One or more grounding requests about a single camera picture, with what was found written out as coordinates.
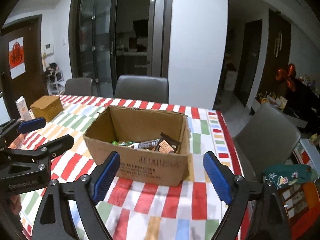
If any red paper door decoration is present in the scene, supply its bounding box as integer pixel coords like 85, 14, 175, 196
8, 36, 25, 80

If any silver snack bar in box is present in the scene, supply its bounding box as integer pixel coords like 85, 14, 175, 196
134, 139, 159, 149

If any green lollipop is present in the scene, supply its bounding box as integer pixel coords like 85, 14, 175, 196
112, 141, 135, 147

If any grey chair left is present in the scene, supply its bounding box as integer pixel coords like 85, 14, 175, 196
64, 77, 93, 96

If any colourful checked tablecloth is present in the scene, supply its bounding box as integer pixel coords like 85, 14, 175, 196
14, 95, 242, 239

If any dark green cushion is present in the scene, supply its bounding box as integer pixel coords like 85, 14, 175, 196
261, 164, 318, 190

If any orange white carton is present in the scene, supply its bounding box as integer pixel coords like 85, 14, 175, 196
16, 96, 31, 121

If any grey chair middle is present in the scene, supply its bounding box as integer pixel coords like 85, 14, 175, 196
114, 75, 169, 103

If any person's left hand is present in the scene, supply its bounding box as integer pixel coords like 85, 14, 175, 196
10, 195, 22, 215

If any grey chair right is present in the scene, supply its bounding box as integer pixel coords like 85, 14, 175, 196
233, 103, 301, 181

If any grey chair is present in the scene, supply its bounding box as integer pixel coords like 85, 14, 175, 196
64, 77, 93, 96
114, 75, 169, 103
233, 103, 301, 181

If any brown cardboard box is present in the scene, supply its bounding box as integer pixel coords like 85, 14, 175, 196
84, 106, 189, 186

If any red foil balloon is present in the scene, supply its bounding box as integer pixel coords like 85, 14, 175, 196
276, 63, 296, 92

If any dark brown chocolate bar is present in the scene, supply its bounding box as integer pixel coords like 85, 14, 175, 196
155, 133, 181, 153

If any white shelf rack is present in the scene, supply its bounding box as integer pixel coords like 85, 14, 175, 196
47, 70, 65, 95

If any woven wicker box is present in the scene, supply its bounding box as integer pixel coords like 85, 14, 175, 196
30, 95, 63, 122

